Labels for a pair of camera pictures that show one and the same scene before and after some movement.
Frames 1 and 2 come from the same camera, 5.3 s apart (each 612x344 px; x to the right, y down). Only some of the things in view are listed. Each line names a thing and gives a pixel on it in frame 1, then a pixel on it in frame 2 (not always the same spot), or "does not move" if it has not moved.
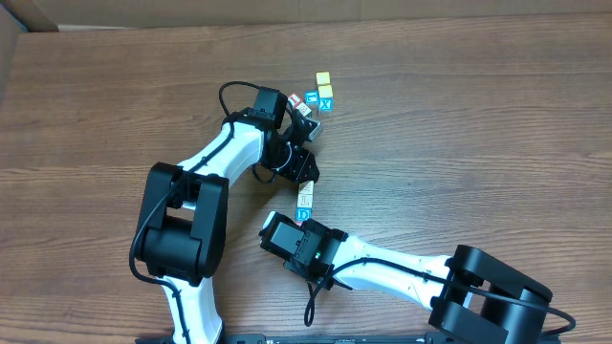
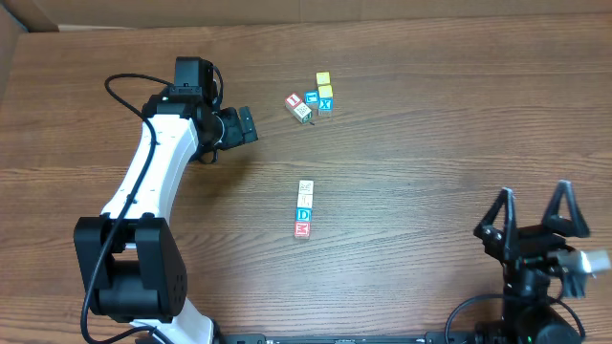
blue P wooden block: x=305 y=201 does not move
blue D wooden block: x=302 y=214 does not move
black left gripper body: x=292 y=161 to x=232 y=134
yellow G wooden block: x=323 y=77 does not move
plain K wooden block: x=306 y=187 does not move
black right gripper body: x=299 y=265 to x=521 y=278
